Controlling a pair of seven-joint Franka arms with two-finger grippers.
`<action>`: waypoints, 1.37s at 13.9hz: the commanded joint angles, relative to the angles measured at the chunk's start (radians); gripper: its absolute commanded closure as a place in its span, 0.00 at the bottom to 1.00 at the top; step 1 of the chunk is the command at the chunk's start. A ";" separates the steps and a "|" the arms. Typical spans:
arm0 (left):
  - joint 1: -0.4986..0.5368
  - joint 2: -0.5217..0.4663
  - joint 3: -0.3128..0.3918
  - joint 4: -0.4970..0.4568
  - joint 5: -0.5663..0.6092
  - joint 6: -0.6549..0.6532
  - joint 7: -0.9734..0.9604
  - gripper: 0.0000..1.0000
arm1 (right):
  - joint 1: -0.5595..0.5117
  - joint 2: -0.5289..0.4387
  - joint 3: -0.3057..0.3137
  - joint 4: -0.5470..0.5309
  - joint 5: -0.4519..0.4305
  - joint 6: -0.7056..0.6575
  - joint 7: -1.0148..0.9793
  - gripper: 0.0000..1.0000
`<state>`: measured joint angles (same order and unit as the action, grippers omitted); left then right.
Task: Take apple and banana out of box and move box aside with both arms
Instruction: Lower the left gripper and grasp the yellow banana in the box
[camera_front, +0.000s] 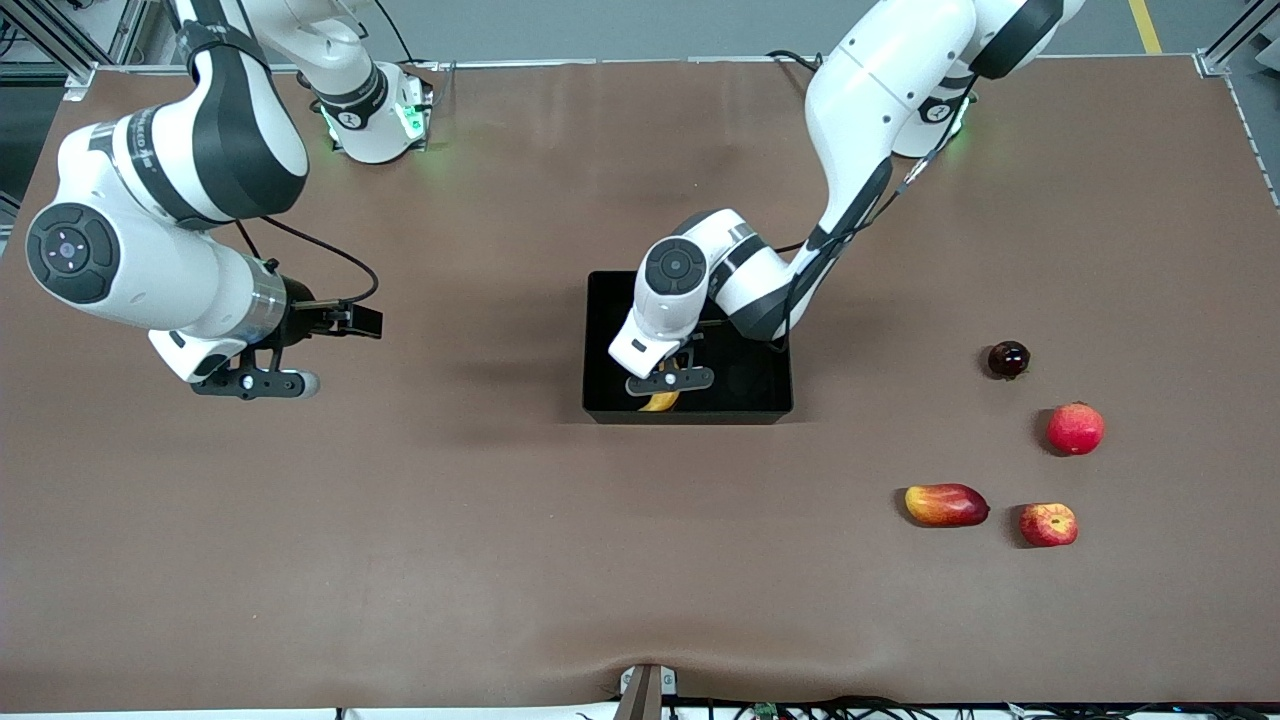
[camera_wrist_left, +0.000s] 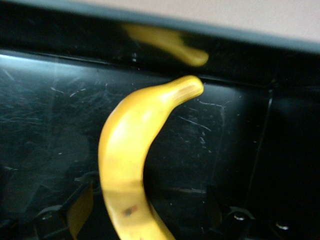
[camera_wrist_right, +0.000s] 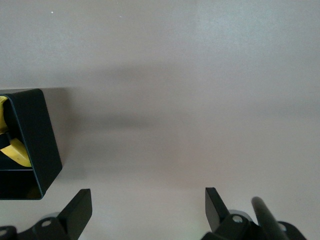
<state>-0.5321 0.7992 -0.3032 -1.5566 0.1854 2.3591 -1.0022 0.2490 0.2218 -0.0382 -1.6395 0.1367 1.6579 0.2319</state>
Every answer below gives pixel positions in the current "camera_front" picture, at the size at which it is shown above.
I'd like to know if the red yellow mango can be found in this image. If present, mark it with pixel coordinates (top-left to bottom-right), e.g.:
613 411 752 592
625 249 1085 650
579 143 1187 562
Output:
904 483 991 528

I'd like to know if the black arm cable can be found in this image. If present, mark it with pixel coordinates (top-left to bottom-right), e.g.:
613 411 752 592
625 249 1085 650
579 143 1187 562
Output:
770 75 983 351
232 215 381 306

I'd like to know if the red yellow apple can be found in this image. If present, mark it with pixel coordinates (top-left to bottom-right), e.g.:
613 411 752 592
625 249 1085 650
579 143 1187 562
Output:
1019 502 1079 548

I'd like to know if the black plastic box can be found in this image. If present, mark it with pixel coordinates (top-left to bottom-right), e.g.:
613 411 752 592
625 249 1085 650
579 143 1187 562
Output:
582 270 795 426

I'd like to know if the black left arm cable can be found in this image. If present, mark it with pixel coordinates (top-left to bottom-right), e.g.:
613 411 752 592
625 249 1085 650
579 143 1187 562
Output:
770 75 983 351

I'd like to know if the metal table edge bracket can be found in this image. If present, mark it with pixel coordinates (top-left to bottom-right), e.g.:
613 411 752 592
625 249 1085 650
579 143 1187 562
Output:
617 663 678 720

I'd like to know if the aluminium frame profile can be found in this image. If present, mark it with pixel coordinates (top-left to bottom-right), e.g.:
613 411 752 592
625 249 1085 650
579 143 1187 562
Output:
0 0 151 101
1197 0 1280 79

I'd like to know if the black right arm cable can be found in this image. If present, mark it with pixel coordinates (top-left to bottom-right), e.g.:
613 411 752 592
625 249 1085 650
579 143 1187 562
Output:
232 215 381 306

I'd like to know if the brown table mat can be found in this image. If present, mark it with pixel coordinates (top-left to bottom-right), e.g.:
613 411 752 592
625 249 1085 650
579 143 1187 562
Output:
0 55 1280 713

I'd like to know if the dark purple plum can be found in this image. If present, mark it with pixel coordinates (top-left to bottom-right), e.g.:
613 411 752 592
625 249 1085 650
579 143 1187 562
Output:
987 340 1032 381

